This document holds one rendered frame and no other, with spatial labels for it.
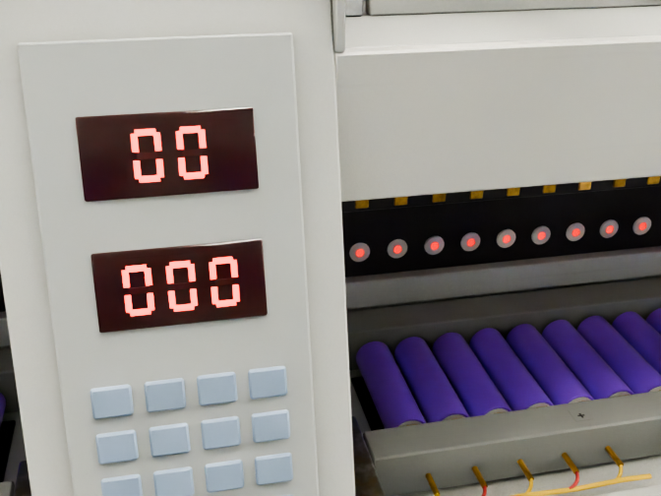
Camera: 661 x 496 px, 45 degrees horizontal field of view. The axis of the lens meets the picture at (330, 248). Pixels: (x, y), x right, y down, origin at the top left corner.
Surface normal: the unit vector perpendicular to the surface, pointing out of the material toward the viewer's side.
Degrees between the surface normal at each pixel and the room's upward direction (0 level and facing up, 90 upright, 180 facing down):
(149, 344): 90
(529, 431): 15
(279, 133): 90
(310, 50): 90
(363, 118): 105
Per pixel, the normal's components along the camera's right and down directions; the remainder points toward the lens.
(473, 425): 0.00, -0.89
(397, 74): 0.21, 0.44
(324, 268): 0.21, 0.19
